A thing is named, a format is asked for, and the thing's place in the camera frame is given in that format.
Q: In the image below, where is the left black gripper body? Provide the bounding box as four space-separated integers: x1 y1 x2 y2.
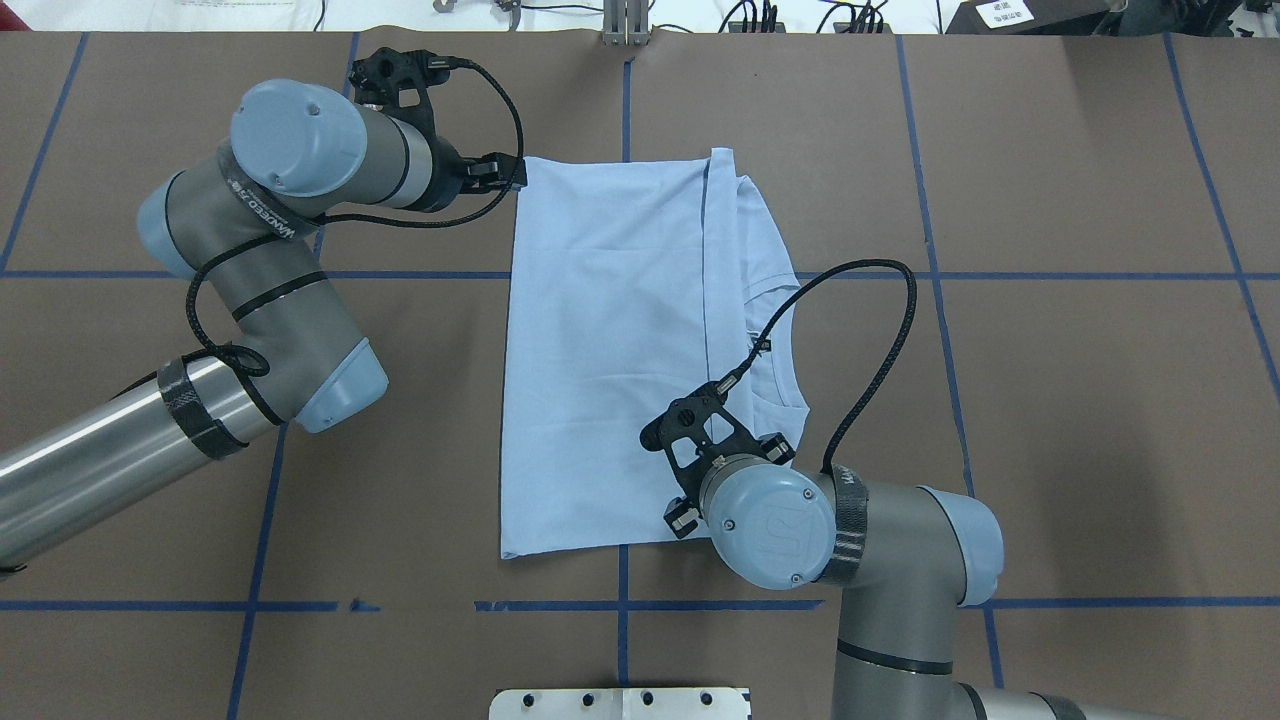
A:
428 145 477 213

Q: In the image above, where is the light blue t-shirt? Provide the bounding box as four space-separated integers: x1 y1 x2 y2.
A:
499 147 799 559

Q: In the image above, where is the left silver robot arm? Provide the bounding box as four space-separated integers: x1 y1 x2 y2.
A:
3 69 525 579

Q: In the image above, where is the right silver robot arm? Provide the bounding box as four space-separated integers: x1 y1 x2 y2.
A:
664 454 1134 719

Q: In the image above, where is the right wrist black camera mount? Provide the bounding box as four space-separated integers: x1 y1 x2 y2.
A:
639 382 796 503

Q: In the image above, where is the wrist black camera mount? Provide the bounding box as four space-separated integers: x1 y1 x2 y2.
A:
347 47 452 137
639 382 796 503

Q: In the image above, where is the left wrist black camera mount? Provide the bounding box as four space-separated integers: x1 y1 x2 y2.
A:
347 47 452 137

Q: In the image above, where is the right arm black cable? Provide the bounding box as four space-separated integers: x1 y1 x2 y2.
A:
716 258 919 475

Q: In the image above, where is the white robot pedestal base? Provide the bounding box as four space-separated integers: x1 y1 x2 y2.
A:
488 687 753 719

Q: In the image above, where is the aluminium frame post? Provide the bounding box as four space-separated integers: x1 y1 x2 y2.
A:
602 0 653 46

